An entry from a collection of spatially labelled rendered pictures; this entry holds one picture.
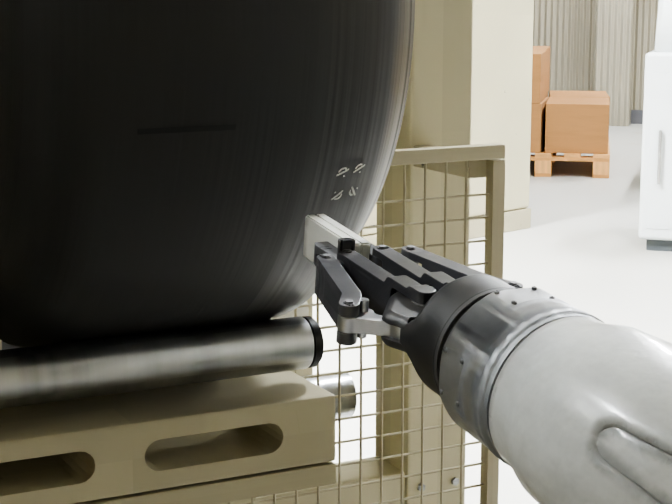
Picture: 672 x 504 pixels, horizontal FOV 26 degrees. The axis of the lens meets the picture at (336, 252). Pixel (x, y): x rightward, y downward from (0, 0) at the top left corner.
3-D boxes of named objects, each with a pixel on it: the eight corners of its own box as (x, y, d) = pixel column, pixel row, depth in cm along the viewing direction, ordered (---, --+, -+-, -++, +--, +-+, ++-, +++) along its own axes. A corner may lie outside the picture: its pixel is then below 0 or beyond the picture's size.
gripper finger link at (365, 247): (361, 243, 95) (371, 242, 95) (314, 213, 101) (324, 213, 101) (358, 286, 96) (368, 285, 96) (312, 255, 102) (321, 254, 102)
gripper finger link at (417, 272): (455, 289, 86) (476, 287, 86) (370, 235, 95) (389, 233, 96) (449, 351, 87) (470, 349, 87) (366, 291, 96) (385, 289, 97)
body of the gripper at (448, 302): (569, 286, 82) (481, 238, 90) (440, 301, 78) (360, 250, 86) (555, 408, 84) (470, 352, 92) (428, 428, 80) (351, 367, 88)
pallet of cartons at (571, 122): (623, 156, 1029) (627, 46, 1015) (608, 179, 905) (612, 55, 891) (492, 152, 1053) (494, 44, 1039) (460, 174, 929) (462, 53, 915)
